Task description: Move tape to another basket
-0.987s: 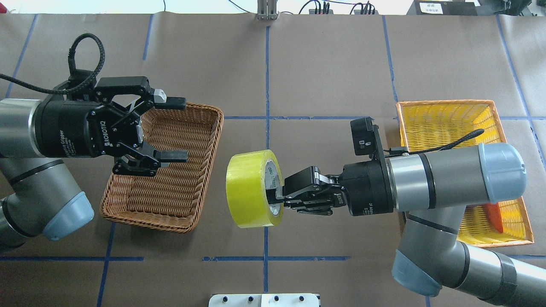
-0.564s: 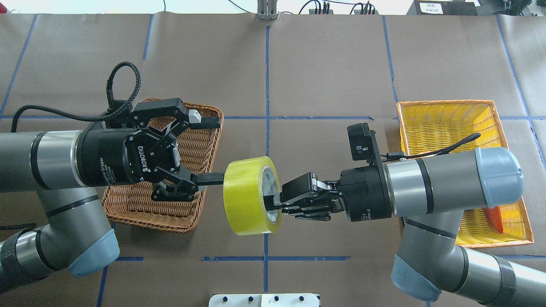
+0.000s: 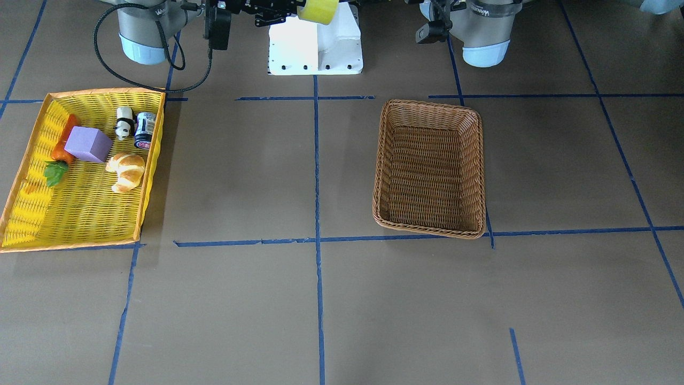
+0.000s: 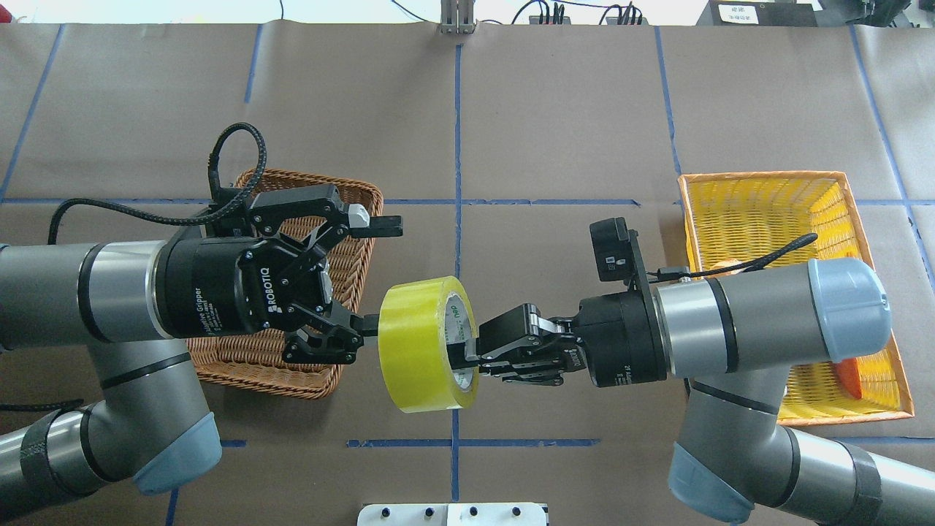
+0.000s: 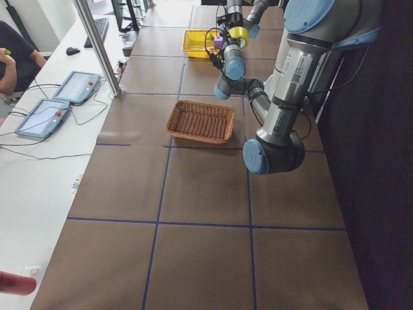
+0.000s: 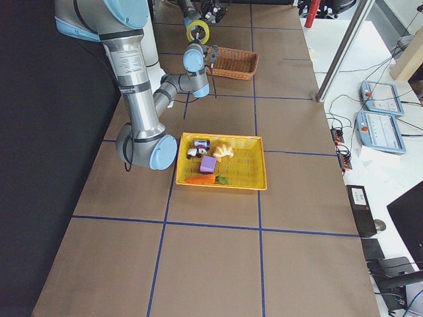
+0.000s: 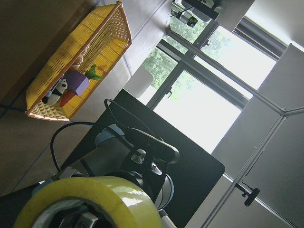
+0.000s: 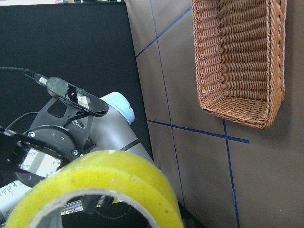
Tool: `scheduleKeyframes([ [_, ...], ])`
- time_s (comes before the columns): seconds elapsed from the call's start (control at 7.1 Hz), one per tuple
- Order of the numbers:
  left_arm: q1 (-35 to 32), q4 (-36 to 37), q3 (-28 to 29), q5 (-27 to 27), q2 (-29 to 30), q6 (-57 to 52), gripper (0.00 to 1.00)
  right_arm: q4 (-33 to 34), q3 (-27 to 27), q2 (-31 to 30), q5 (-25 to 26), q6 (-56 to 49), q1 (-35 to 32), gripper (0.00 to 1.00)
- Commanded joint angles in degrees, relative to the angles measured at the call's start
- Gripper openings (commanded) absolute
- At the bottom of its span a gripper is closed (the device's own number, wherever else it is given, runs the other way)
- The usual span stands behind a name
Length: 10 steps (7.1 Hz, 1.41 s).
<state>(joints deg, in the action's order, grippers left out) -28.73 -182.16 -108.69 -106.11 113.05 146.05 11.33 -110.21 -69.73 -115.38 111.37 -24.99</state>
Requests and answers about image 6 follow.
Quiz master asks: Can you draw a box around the small printed can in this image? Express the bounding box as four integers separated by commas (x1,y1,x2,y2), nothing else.
194,139,211,151

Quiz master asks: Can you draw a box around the near teach pendant tablet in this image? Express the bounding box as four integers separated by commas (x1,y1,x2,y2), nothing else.
356,110,406,155

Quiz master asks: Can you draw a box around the yellow woven plastic basket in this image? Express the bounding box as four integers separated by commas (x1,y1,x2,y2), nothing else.
175,132,267,190

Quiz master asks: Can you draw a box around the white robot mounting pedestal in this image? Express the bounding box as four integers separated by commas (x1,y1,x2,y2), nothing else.
143,0,176,110

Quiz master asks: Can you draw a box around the yellow tape roll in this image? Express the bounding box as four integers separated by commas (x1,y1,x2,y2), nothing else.
186,20,210,42

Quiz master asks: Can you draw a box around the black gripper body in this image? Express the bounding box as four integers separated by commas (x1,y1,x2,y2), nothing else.
201,0,226,20
200,44,212,58

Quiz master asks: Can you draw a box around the purple foam cube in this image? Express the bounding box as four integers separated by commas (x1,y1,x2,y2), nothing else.
200,156,217,174

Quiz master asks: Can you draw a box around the toy orange carrot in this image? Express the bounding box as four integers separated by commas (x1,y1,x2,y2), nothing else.
185,174,229,185

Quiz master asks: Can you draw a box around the teach pendant tablet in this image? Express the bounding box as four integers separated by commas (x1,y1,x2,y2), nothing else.
356,110,406,155
360,81,404,117

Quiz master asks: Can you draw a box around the far teach pendant tablet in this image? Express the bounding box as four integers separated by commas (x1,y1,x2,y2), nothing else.
360,81,404,117

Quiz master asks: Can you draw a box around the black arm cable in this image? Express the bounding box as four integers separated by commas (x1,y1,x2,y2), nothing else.
182,62,219,120

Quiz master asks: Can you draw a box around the black power box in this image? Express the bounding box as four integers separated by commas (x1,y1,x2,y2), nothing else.
346,185,377,238

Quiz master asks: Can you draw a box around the aluminium frame post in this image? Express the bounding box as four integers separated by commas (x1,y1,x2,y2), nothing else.
316,0,375,103

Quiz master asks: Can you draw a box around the black monitor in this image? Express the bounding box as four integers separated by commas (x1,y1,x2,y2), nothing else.
387,184,423,269

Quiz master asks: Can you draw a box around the toy panda figure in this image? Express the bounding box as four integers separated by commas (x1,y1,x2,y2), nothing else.
186,148,208,159

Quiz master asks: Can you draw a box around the brown wicker basket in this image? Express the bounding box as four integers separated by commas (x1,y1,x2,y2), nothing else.
212,47,259,81

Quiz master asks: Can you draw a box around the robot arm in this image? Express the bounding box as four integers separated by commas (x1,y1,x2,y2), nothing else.
54,1,210,170
177,0,228,27

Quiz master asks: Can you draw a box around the toy croissant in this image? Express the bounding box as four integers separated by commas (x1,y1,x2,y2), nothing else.
213,144,234,162

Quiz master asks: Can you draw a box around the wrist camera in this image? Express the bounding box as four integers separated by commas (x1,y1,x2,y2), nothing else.
206,45,219,69

